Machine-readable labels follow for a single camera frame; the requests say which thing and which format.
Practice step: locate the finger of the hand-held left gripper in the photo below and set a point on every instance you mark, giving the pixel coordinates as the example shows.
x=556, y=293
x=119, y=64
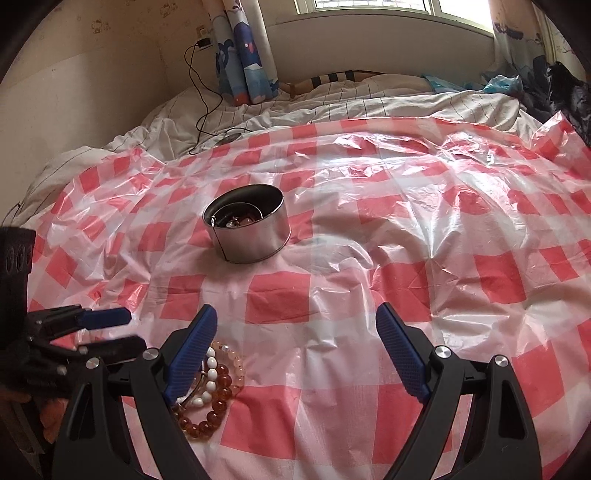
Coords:
x=106, y=318
x=122, y=346

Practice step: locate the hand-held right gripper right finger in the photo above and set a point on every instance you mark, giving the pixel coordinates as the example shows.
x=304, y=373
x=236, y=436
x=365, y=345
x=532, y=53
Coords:
x=401, y=350

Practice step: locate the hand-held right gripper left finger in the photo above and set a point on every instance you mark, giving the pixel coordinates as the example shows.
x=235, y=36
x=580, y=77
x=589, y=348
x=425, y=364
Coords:
x=194, y=350

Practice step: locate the round metal tin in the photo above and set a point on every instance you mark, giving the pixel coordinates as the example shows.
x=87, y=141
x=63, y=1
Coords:
x=251, y=240

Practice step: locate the red checkered plastic sheet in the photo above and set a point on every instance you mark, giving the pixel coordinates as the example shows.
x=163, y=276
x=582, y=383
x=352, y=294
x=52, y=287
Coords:
x=369, y=230

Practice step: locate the white grid-lined quilt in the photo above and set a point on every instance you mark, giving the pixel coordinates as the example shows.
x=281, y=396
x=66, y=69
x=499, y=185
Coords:
x=369, y=104

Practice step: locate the striped pillow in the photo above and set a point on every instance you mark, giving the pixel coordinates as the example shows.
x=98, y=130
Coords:
x=332, y=82

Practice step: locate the blue plastic bag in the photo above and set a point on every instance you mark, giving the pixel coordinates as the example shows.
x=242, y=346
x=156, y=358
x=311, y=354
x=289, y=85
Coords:
x=501, y=84

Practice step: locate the black charger plug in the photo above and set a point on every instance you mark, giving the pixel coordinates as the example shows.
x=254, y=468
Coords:
x=204, y=43

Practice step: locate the blue cartoon print curtain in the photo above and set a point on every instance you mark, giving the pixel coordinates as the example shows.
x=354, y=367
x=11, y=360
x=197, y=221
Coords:
x=508, y=37
x=249, y=55

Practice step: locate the dark jacket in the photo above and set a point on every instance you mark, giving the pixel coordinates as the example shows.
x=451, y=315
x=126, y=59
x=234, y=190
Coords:
x=568, y=92

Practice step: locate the white window frame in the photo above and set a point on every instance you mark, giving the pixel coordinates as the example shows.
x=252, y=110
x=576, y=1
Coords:
x=434, y=8

